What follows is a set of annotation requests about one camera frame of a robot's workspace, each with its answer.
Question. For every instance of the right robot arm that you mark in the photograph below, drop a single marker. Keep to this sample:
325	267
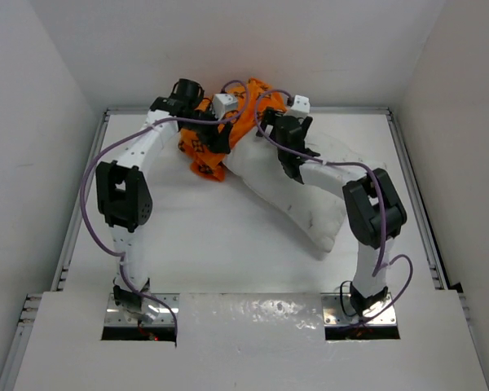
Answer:
373	208

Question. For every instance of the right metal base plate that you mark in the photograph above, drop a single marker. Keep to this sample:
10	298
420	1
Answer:
338	312

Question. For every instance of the white pillow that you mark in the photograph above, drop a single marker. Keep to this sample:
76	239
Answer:
317	213

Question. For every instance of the metal base plate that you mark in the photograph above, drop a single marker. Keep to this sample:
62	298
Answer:
151	315
338	312

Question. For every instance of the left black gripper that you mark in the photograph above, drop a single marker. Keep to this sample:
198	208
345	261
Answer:
217	140

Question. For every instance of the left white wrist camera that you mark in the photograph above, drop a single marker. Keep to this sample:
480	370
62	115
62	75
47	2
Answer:
223	103

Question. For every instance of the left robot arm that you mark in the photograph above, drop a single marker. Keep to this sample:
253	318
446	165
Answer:
123	195

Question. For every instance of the orange patterned pillowcase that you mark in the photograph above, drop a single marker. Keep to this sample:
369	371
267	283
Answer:
253	97

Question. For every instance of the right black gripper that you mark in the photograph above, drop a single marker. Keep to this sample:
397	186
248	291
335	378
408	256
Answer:
269	119

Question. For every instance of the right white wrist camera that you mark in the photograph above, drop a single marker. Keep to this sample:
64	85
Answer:
298	106

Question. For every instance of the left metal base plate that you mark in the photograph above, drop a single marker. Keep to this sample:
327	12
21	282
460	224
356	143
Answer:
151	315

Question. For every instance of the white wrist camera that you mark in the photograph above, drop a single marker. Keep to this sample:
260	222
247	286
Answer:
223	103
298	106

